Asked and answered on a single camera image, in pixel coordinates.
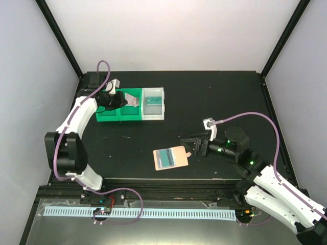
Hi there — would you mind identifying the left black frame post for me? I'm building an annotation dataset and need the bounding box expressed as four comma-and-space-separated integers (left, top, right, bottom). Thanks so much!
35, 0, 83, 79

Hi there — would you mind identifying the teal VIP card in bin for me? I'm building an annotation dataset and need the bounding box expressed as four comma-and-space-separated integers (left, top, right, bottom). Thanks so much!
146, 96, 162, 106

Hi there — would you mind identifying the left green plastic bin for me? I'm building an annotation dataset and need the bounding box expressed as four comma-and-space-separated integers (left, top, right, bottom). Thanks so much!
96, 91, 119, 122

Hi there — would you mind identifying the light blue slotted cable duct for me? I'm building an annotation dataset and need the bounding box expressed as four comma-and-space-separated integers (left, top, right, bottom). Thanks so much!
43, 206, 236, 221

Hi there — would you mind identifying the green plastic bin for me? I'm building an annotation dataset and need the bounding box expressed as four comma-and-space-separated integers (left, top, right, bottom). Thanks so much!
96, 91, 119, 122
120, 88, 143, 121

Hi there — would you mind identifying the black frame post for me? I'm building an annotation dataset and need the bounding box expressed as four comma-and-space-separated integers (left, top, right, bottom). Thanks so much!
35, 0, 83, 79
261, 0, 311, 79

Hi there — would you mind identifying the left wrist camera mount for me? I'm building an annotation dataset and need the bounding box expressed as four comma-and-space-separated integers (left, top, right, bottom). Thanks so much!
105, 79, 120, 95

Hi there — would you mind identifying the middle green plastic bin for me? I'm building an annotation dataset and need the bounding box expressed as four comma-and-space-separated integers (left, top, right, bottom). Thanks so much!
120, 88, 143, 121

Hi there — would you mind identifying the small circuit board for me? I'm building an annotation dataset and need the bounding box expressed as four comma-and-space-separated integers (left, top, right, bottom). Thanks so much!
93, 207, 112, 216
235, 209, 256, 218

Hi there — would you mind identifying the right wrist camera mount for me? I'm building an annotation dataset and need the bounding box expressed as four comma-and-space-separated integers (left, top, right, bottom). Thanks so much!
203, 117, 217, 141

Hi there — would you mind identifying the right small circuit board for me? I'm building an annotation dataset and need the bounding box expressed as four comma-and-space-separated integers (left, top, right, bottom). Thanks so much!
235, 209, 256, 218

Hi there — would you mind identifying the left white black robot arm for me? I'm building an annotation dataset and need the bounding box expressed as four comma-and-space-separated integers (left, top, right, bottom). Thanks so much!
44, 89, 127, 204

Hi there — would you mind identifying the teal vip card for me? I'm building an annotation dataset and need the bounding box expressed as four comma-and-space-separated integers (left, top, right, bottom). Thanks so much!
156, 149, 175, 169
146, 96, 162, 106

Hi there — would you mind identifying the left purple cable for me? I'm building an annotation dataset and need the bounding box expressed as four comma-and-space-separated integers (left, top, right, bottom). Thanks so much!
53, 60, 144, 226

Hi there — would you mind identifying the right black frame post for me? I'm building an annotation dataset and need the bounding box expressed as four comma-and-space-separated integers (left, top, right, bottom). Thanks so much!
261, 0, 311, 79

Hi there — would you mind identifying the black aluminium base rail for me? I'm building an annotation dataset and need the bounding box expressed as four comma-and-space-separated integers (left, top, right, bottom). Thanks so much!
37, 178, 239, 206

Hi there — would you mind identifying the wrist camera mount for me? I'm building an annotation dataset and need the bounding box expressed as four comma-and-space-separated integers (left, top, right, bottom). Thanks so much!
203, 117, 217, 141
105, 79, 120, 95

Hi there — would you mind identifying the white translucent plastic bin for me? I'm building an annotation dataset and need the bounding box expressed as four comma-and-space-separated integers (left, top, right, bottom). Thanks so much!
141, 87, 165, 120

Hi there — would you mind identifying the white floral card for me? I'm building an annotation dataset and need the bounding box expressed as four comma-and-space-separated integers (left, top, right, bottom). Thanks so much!
125, 93, 139, 107

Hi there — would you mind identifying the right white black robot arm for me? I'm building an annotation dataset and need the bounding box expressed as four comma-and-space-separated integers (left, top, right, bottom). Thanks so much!
180, 127, 326, 244

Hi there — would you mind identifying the left small circuit board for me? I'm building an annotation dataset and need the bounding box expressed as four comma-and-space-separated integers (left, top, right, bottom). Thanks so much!
93, 207, 112, 216

